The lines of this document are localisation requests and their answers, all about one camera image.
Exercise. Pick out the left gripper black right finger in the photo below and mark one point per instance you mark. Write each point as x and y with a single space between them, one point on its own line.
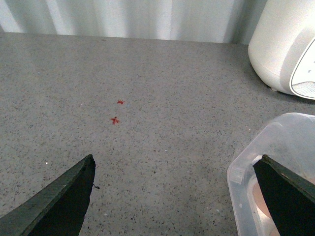
289 197

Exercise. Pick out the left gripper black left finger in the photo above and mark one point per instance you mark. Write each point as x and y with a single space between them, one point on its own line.
58 209

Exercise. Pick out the brown egg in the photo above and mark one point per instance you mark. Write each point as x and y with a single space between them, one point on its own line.
259 200

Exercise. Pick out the clear plastic storage box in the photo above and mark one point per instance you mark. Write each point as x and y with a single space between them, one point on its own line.
288 139

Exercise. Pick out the white Joyoung cooker appliance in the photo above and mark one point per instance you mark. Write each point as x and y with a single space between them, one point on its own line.
282 47

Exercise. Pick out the grey curtain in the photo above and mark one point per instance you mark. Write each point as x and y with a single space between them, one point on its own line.
220 21

